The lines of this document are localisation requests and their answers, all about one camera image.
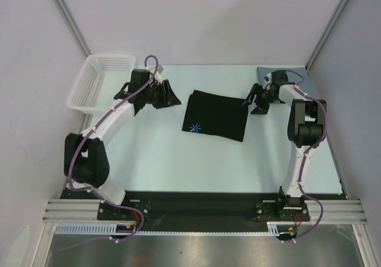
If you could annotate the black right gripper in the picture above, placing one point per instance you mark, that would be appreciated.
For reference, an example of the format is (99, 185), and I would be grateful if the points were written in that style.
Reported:
(261, 95)

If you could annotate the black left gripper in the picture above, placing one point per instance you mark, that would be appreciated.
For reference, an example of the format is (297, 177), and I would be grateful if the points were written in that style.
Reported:
(168, 99)

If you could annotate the black t shirt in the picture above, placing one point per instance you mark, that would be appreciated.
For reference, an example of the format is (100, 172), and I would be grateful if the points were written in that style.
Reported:
(215, 115)

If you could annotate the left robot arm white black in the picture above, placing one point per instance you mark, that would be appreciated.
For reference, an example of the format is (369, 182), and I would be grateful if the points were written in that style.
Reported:
(86, 164)

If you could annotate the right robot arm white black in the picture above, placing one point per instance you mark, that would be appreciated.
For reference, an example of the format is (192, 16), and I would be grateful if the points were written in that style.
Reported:
(307, 128)

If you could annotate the folded grey-blue t shirt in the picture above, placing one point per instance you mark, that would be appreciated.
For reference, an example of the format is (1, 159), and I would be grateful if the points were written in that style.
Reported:
(262, 71)

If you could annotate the white plastic basket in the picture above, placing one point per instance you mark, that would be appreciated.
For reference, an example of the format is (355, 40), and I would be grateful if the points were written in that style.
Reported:
(100, 78)

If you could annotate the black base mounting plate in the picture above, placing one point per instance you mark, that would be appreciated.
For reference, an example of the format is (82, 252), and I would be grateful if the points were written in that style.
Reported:
(205, 212)

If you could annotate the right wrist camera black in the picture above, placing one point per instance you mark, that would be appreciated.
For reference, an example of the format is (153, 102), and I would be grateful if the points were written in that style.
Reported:
(275, 78)

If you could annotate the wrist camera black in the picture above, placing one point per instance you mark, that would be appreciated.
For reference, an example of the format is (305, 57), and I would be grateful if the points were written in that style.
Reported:
(275, 78)
(139, 80)

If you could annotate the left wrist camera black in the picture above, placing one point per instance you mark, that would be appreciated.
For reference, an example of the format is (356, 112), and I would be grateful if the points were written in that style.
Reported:
(139, 80)

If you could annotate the right aluminium corner post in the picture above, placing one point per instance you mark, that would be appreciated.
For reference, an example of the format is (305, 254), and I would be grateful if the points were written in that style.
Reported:
(333, 20)

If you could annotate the aluminium corner post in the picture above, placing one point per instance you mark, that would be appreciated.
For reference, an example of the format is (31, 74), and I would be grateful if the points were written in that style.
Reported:
(333, 20)
(72, 26)

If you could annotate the white slotted cable duct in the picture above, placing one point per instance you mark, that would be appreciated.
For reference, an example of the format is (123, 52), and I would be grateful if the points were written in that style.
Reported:
(123, 230)

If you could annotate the aluminium frame rail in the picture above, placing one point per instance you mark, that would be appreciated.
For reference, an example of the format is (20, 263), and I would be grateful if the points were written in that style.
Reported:
(88, 210)

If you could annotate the left aluminium corner post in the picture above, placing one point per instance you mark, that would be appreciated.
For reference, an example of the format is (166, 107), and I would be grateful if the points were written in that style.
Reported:
(72, 26)

